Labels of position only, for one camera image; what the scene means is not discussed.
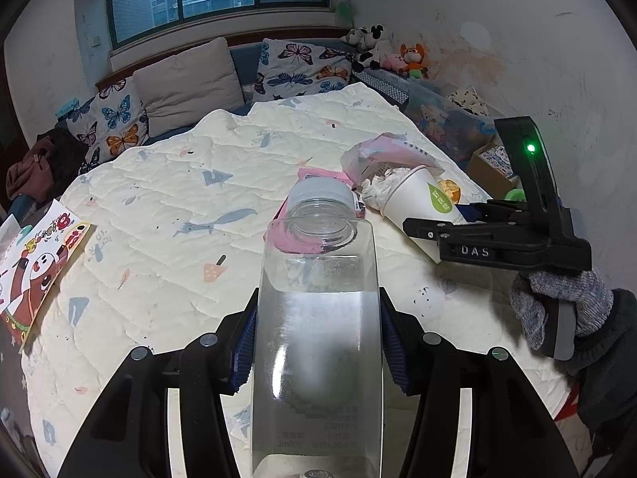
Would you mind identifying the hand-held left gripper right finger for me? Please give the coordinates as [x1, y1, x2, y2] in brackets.
[378, 286, 580, 478]

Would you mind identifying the cartoon picture book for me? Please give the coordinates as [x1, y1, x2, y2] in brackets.
[0, 198, 93, 354]

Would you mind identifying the grey star tablecloth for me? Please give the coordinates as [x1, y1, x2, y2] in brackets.
[0, 329, 45, 464]

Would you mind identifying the printed cardboard box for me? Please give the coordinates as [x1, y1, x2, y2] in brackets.
[468, 142, 521, 185]

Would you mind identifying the white printed quilt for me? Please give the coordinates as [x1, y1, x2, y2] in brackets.
[20, 82, 573, 478]

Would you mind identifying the clear plastic storage box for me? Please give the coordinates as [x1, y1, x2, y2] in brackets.
[403, 82, 498, 160]

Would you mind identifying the dusty pink garment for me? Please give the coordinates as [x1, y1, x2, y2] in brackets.
[6, 138, 58, 200]

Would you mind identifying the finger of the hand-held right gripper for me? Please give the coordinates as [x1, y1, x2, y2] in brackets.
[402, 215, 524, 247]
[455, 198, 529, 223]

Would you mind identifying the cow plush toy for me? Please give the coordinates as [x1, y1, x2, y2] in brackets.
[352, 24, 394, 73]

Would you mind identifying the pink plastic bag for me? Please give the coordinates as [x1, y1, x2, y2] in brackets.
[340, 132, 446, 195]

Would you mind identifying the spotted white cloth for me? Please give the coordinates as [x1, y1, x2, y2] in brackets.
[445, 87, 491, 116]

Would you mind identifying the orange fox plush toy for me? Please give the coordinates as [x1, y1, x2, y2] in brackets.
[399, 43, 429, 79]

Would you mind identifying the white paper cup green label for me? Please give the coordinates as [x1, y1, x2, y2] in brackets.
[383, 164, 471, 264]

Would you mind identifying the grey cushion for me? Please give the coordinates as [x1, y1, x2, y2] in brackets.
[132, 36, 244, 139]

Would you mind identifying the butterfly print pillow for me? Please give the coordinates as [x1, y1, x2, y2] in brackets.
[254, 37, 359, 103]
[64, 77, 150, 175]

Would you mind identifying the person's right hand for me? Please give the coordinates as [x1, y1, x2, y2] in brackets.
[508, 268, 615, 352]

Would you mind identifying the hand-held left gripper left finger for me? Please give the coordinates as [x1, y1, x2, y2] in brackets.
[57, 286, 260, 478]

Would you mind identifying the blue white patterned cushion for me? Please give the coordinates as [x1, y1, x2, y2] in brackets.
[351, 67, 411, 110]

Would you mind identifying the clear plastic bottle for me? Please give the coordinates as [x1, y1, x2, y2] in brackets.
[251, 179, 386, 478]

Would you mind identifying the orange peel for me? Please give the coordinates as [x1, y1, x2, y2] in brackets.
[437, 176, 463, 205]

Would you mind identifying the pink plastic wrapper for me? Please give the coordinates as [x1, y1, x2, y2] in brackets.
[276, 168, 366, 255]

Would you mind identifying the white tissue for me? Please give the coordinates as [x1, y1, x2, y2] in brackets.
[359, 167, 416, 216]

